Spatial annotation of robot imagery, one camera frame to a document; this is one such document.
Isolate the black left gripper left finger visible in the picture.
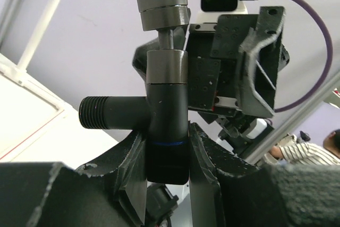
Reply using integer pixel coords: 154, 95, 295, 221
1, 131, 147, 226

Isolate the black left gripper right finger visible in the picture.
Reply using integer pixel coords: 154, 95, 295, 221
189, 123, 339, 226

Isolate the black faucet valve handle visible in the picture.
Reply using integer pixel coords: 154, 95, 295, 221
137, 0, 190, 84

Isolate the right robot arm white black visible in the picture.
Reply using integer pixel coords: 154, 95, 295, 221
133, 6, 289, 156

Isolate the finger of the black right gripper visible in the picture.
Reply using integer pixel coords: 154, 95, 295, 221
236, 6, 285, 117

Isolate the person in striped shirt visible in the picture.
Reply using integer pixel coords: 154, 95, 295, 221
269, 129, 339, 166

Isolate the black L-shaped faucet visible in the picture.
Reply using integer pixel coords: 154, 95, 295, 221
79, 84, 189, 184

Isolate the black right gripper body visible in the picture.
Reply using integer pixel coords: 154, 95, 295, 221
132, 7, 260, 113

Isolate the right aluminium frame post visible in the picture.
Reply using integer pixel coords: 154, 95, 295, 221
244, 71, 339, 164

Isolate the white PVC pipe frame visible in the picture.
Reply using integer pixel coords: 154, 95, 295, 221
0, 0, 75, 164

